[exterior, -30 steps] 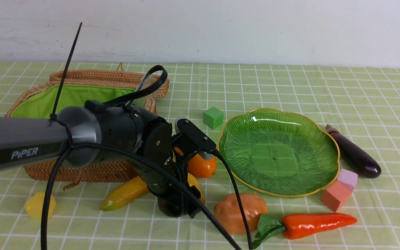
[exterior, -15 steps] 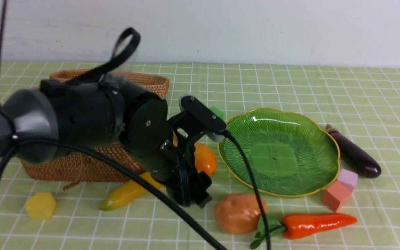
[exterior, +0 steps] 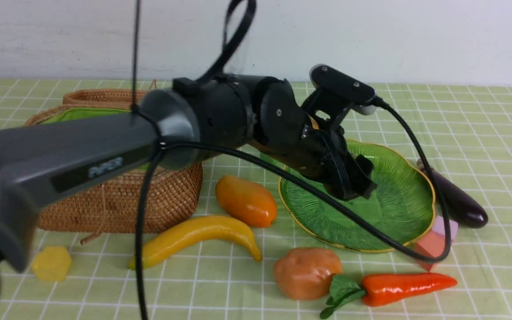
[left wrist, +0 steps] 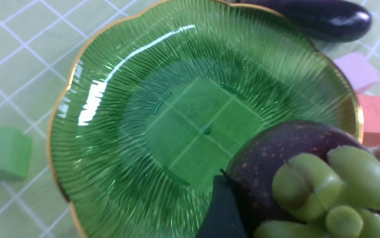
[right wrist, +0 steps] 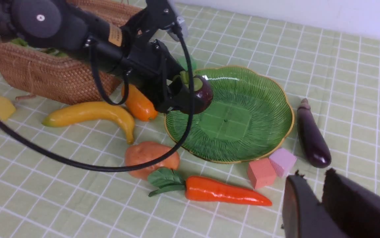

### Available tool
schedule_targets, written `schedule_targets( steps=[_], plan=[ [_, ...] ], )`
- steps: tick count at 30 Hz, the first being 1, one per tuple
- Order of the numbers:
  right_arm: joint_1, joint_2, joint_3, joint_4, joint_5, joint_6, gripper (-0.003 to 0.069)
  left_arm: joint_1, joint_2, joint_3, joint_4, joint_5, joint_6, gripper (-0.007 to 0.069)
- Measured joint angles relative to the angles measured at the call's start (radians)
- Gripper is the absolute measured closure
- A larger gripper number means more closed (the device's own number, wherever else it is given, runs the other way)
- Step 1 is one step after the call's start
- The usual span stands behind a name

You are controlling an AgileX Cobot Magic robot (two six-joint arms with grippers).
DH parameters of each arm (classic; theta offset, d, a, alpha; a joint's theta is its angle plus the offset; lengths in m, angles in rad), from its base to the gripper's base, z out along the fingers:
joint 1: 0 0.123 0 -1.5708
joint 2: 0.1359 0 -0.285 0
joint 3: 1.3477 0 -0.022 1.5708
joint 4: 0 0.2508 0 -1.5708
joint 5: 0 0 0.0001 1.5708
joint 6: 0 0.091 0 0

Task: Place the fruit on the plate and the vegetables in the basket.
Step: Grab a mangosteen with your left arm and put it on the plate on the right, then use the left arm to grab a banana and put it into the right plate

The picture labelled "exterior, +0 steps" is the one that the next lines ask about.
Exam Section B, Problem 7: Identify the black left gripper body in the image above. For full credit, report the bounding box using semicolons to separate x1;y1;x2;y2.
256;80;361;201

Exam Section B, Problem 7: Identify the brown toy potato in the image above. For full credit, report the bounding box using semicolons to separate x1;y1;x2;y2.
273;247;343;300

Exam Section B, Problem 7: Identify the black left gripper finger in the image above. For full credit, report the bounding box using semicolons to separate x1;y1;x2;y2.
354;155;377;198

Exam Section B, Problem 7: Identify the woven rattan basket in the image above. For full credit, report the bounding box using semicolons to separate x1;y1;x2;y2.
25;88;203;245

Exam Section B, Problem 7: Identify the orange toy carrot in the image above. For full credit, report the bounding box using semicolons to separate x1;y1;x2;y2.
319;272;458;320

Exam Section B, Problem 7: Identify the yellow toy banana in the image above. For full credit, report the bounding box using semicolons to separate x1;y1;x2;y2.
142;215;262;268

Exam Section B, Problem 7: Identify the black cable tie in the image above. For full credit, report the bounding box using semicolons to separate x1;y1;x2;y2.
130;0;141;113

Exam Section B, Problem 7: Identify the green leaf glass plate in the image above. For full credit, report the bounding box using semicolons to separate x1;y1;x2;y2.
278;139;436;253

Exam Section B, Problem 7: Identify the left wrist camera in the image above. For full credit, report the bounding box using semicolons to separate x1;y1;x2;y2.
301;64;378;130

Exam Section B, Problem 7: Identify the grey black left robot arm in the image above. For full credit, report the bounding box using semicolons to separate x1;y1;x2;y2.
0;66;379;272

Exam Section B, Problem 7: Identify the lilac foam block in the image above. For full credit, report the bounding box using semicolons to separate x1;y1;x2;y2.
431;216;459;245

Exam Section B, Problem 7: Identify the orange toy mango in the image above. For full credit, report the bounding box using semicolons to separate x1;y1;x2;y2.
215;175;278;228

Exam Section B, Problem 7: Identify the pink foam block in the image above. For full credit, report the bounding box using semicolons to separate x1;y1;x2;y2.
414;231;445;257

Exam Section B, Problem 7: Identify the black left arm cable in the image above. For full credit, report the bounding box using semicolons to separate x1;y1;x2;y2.
134;0;452;320

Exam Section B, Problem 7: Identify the yellow foam block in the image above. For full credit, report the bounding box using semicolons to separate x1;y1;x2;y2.
31;246;72;282

